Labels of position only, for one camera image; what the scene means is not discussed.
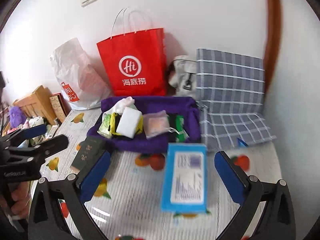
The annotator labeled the white sponge block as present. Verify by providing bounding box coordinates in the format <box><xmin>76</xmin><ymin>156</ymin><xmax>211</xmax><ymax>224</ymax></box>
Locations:
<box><xmin>116</xmin><ymin>107</ymin><xmax>142</xmax><ymax>139</ymax></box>

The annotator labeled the wooden headboard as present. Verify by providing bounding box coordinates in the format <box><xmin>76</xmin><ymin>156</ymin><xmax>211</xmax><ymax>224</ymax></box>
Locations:
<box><xmin>13</xmin><ymin>85</ymin><xmax>56</xmax><ymax>125</ymax></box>

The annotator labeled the beige grey backpack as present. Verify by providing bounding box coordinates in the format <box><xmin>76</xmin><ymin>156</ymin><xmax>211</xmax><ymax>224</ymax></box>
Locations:
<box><xmin>168</xmin><ymin>55</ymin><xmax>197</xmax><ymax>99</ymax></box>

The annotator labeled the red paper shopping bag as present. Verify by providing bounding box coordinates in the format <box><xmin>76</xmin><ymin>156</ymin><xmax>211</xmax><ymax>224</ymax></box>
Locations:
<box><xmin>97</xmin><ymin>28</ymin><xmax>167</xmax><ymax>96</ymax></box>

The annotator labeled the brown wooden door frame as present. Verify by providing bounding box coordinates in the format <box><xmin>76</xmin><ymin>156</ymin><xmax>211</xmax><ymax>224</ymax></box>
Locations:
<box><xmin>263</xmin><ymin>0</ymin><xmax>281</xmax><ymax>94</ymax></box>

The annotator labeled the purple towel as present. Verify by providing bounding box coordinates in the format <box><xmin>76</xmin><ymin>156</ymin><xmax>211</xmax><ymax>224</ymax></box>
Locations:
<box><xmin>87</xmin><ymin>96</ymin><xmax>201</xmax><ymax>154</ymax></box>

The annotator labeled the white Miniso plastic bag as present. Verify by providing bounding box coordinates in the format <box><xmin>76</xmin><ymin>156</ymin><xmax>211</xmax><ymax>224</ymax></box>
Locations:
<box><xmin>50</xmin><ymin>38</ymin><xmax>112</xmax><ymax>110</ymax></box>

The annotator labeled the yellow black pouch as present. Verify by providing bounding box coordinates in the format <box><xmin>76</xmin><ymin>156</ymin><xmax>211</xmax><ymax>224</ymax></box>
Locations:
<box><xmin>108</xmin><ymin>113</ymin><xmax>143</xmax><ymax>136</ymax></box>

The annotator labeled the person left hand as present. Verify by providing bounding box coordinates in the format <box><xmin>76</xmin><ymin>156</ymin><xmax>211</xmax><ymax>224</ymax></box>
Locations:
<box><xmin>1</xmin><ymin>181</ymin><xmax>31</xmax><ymax>220</ymax></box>

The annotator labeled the green tissue pack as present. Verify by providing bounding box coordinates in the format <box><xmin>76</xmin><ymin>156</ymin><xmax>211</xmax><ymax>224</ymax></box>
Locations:
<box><xmin>97</xmin><ymin>113</ymin><xmax>112</xmax><ymax>139</ymax></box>

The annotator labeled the purple plush toy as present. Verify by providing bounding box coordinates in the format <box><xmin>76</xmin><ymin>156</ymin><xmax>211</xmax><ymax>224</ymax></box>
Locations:
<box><xmin>9</xmin><ymin>106</ymin><xmax>27</xmax><ymax>128</ymax></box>

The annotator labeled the dark green tea tin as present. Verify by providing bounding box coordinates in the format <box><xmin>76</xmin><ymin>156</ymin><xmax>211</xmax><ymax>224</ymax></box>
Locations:
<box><xmin>71</xmin><ymin>136</ymin><xmax>105</xmax><ymax>173</ymax></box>

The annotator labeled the clear plastic bag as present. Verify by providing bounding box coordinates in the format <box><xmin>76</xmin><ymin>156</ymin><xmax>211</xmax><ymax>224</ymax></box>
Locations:
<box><xmin>143</xmin><ymin>110</ymin><xmax>179</xmax><ymax>139</ymax></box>

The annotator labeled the white glove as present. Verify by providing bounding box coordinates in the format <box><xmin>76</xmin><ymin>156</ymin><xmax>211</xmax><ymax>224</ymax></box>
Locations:
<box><xmin>103</xmin><ymin>96</ymin><xmax>137</xmax><ymax>116</ymax></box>

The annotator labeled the blue tissue pack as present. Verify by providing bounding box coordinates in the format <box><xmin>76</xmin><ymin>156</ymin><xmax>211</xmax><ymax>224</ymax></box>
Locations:
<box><xmin>161</xmin><ymin>143</ymin><xmax>207</xmax><ymax>213</ymax></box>

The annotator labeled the grey checkered fabric cushion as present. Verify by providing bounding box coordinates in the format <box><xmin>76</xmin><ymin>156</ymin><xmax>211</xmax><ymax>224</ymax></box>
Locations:
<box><xmin>195</xmin><ymin>48</ymin><xmax>275</xmax><ymax>153</ymax></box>

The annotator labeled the patterned book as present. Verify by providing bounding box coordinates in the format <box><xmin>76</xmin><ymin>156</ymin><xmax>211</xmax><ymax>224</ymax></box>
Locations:
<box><xmin>49</xmin><ymin>93</ymin><xmax>71</xmax><ymax>123</ymax></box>

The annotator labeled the fruit print sachet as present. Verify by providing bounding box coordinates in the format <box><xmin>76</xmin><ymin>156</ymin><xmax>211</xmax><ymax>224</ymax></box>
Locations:
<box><xmin>148</xmin><ymin>117</ymin><xmax>169</xmax><ymax>133</ymax></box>

